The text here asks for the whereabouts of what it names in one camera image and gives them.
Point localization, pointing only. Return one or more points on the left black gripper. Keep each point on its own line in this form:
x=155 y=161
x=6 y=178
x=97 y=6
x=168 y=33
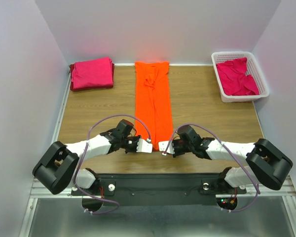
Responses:
x=136 y=138

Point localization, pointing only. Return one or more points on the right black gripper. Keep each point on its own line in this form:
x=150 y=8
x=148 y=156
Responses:
x=176 y=153

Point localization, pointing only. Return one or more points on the orange t shirt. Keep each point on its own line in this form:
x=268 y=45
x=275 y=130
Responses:
x=152 y=102

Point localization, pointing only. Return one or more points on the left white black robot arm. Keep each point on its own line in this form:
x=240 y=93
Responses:
x=60 y=164

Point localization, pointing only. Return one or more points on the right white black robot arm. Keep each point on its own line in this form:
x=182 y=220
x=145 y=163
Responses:
x=260 y=162

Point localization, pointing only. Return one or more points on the folded pink t shirt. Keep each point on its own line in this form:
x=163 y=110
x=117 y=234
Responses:
x=93 y=73

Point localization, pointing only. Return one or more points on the crumpled pink t shirt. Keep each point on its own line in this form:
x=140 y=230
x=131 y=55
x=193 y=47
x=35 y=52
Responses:
x=235 y=82

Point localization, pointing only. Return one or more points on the folded dark red t shirt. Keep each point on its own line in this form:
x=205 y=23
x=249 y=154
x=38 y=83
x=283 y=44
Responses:
x=71 y=67

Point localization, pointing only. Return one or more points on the pink plastic basket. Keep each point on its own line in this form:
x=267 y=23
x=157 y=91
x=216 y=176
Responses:
x=252 y=69

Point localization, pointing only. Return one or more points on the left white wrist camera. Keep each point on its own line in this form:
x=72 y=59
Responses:
x=144 y=146

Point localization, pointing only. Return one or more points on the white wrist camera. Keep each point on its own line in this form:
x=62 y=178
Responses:
x=165 y=146
x=144 y=146

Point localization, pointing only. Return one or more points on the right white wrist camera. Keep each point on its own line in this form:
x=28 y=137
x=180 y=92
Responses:
x=165 y=146

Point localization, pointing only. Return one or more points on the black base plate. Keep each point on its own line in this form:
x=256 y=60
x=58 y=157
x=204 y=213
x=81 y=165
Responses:
x=162 y=189

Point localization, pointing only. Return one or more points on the aluminium frame rail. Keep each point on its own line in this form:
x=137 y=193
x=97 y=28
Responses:
x=195 y=98

